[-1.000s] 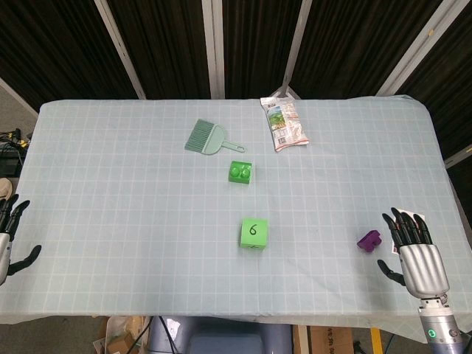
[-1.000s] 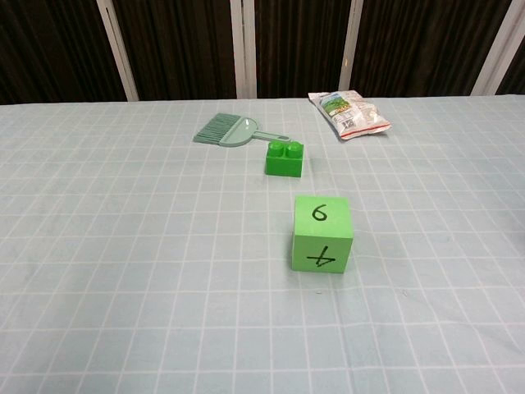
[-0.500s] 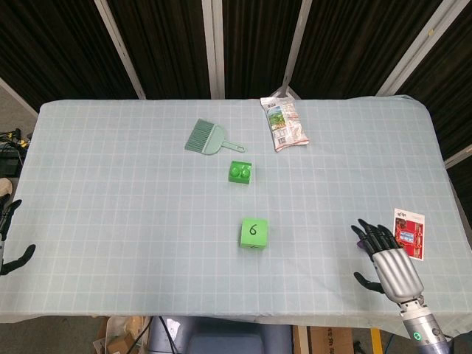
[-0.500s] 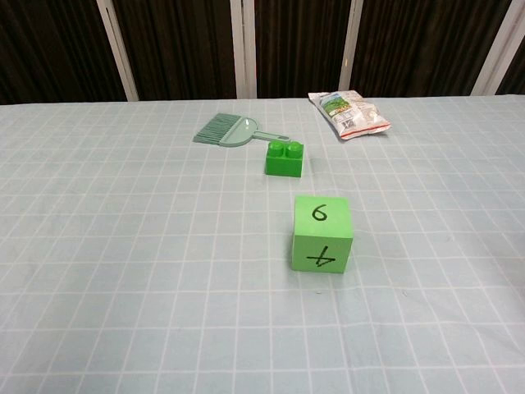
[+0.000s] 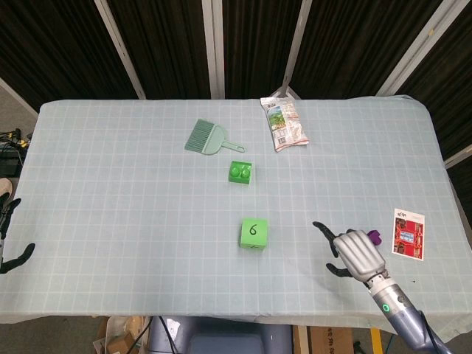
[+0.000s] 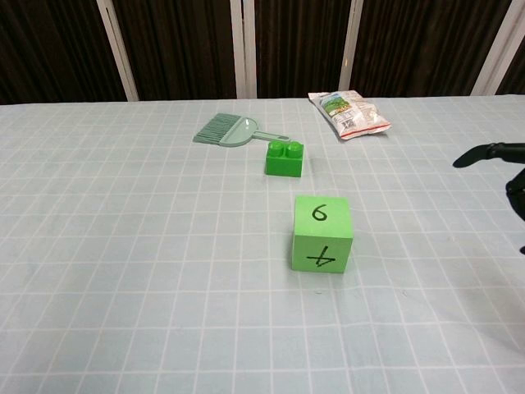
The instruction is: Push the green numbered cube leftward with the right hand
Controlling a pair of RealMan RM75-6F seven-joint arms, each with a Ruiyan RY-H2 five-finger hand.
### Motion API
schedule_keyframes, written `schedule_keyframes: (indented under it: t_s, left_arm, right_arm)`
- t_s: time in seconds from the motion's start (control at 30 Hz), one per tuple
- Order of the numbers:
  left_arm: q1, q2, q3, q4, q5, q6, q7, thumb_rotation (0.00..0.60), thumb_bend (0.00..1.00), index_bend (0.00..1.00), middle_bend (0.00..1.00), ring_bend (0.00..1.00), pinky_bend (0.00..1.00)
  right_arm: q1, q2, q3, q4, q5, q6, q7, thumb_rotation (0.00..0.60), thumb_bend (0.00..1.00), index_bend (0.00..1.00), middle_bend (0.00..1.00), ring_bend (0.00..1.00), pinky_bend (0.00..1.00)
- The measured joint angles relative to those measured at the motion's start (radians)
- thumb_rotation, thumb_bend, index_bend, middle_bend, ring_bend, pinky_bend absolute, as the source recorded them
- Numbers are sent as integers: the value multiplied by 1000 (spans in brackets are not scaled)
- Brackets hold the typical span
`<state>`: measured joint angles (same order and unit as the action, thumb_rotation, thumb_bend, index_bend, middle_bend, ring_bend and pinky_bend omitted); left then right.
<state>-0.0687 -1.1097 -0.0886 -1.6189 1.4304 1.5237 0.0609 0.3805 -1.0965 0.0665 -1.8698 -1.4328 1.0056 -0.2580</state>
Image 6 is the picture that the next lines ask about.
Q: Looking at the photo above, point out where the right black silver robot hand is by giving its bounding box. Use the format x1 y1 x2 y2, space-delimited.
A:
453 142 525 255

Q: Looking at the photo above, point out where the green cube with handwritten numbers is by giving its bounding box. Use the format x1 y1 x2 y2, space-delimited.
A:
290 195 354 273

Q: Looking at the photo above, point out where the white snack bag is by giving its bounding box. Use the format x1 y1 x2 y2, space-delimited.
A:
308 90 393 143

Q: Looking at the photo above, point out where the green toy building brick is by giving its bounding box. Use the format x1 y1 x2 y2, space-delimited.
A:
264 140 305 179

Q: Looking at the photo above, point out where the teal dustpan brush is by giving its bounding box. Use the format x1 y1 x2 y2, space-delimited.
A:
192 112 290 149

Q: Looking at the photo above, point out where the light blue checked tablecloth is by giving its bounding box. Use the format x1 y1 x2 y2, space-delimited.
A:
0 94 525 394

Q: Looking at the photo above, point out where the white screen frame post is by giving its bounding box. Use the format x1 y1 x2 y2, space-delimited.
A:
229 0 258 99
97 0 139 102
472 0 525 97
338 0 363 94

